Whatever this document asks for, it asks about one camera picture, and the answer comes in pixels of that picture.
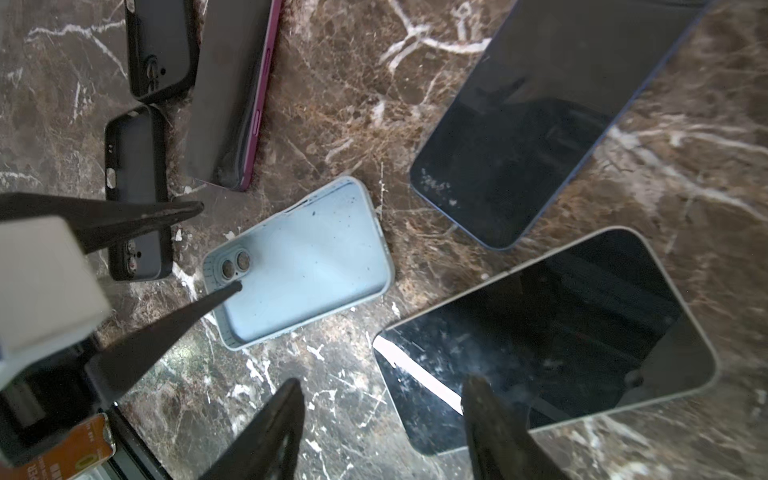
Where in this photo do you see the magenta-edged smartphone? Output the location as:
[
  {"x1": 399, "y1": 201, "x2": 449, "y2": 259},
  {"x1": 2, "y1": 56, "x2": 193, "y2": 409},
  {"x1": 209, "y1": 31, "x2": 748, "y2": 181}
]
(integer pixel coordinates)
[{"x1": 183, "y1": 0, "x2": 282, "y2": 192}]

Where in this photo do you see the orange label tag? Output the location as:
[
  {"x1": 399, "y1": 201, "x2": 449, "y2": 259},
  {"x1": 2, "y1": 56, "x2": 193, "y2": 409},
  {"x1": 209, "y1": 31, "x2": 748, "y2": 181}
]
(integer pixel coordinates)
[{"x1": 1, "y1": 413, "x2": 116, "y2": 480}]

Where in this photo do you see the light blue phone case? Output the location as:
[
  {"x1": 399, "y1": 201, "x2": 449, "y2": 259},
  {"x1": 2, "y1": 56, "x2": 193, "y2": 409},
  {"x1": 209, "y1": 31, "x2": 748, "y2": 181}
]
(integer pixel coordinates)
[{"x1": 202, "y1": 176, "x2": 395, "y2": 351}]

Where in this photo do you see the black phone case upper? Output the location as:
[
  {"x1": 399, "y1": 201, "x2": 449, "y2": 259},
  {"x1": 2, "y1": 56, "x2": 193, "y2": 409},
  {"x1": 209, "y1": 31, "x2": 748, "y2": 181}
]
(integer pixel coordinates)
[{"x1": 124, "y1": 0, "x2": 199, "y2": 104}]

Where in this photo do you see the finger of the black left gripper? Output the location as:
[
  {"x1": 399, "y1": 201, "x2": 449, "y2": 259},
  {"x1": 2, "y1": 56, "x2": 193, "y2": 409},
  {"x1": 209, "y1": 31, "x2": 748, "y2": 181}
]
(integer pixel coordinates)
[
  {"x1": 1, "y1": 192, "x2": 204, "y2": 253},
  {"x1": 84, "y1": 281, "x2": 242, "y2": 408}
]

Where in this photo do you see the blue-edged smartphone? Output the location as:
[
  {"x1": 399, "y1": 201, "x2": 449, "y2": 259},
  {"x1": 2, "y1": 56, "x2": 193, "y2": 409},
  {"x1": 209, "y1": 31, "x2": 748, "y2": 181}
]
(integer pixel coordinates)
[{"x1": 409, "y1": 1, "x2": 706, "y2": 250}]

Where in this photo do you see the black phone case lower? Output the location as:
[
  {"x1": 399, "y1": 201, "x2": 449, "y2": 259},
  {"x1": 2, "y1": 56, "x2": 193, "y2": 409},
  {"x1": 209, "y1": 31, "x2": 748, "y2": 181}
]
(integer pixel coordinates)
[{"x1": 104, "y1": 105, "x2": 173, "y2": 282}]

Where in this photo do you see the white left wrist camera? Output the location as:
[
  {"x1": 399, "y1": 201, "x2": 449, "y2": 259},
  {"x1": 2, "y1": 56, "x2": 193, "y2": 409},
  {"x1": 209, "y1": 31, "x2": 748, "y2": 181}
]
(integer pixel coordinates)
[{"x1": 1, "y1": 217, "x2": 112, "y2": 387}]

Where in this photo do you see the white-edged smartphone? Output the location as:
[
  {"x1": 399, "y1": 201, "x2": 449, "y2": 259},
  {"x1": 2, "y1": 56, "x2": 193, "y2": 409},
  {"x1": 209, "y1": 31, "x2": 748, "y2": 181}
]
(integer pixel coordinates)
[{"x1": 372, "y1": 226, "x2": 719, "y2": 456}]

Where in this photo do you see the black phone case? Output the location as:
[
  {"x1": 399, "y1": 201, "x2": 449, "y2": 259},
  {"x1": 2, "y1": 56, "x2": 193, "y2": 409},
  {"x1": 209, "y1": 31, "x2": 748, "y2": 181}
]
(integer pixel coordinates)
[
  {"x1": 104, "y1": 105, "x2": 173, "y2": 282},
  {"x1": 124, "y1": 0, "x2": 199, "y2": 104}
]

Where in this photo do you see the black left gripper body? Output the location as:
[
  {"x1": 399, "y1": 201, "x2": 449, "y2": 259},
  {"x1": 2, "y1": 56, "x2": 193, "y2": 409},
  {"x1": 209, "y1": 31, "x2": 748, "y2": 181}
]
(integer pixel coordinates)
[{"x1": 1, "y1": 337, "x2": 170, "y2": 479}]

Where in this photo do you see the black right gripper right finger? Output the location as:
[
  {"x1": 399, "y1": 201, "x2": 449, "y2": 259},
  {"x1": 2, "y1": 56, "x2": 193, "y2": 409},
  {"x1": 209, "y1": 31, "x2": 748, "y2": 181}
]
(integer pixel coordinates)
[{"x1": 461, "y1": 375, "x2": 567, "y2": 480}]

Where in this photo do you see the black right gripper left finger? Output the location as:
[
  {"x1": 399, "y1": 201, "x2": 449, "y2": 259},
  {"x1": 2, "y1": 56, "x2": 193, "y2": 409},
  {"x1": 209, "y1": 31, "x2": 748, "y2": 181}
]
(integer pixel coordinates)
[{"x1": 202, "y1": 378, "x2": 305, "y2": 479}]

